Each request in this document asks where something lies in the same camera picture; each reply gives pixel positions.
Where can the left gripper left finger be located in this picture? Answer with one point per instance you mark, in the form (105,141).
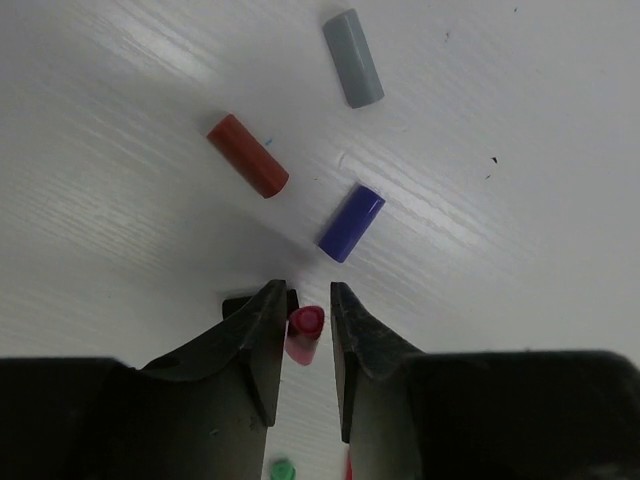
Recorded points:
(201,411)

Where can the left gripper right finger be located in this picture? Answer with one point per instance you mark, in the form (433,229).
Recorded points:
(408,414)

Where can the green white pen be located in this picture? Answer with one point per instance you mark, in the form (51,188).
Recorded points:
(282,469)

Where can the pink pen cap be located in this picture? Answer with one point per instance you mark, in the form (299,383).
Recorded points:
(305,326)

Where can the purple pen cap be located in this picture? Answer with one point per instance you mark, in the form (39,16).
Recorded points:
(350,222)

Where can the dark red pen cap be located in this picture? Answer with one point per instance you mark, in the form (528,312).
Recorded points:
(248,157)

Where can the grey pen cap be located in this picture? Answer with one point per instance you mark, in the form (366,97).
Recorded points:
(352,59)

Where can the red capped pen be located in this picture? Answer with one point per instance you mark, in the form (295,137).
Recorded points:
(348,467)

